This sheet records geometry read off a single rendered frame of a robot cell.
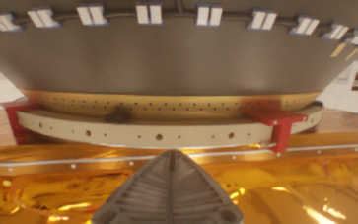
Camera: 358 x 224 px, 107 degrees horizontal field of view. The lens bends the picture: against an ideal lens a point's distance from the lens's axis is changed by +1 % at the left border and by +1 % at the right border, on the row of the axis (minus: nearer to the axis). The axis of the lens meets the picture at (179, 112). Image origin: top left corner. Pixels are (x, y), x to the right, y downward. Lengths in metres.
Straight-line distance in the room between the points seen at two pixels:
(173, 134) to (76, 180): 0.32
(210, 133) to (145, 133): 0.14
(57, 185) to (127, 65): 0.39
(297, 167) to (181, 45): 0.53
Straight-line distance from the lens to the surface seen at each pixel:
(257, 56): 0.30
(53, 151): 0.50
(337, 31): 0.38
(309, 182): 0.64
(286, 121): 0.38
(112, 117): 0.33
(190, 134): 0.29
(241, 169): 0.50
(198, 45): 0.25
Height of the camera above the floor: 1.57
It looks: 14 degrees up
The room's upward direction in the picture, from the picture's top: 179 degrees counter-clockwise
